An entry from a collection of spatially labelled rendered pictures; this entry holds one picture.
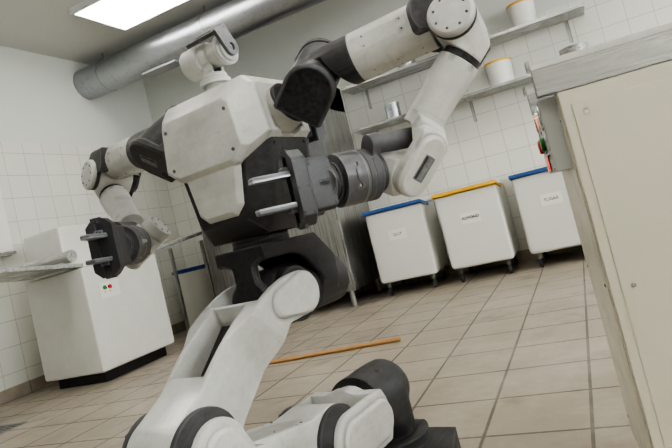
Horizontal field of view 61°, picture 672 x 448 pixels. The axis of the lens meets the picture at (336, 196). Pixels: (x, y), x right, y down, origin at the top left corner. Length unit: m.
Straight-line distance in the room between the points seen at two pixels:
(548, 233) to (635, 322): 3.64
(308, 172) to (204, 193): 0.32
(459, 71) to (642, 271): 0.47
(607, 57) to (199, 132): 0.75
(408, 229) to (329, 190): 4.06
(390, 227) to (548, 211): 1.29
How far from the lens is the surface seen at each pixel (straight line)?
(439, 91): 0.95
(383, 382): 1.38
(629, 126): 1.11
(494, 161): 5.42
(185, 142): 1.15
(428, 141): 0.92
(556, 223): 4.74
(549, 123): 1.14
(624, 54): 1.13
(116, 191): 1.54
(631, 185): 1.10
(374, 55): 1.01
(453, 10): 0.96
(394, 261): 4.99
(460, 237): 4.83
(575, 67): 1.12
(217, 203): 1.11
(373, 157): 0.91
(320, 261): 1.22
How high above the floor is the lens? 0.70
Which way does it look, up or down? 3 degrees up
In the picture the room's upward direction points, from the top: 14 degrees counter-clockwise
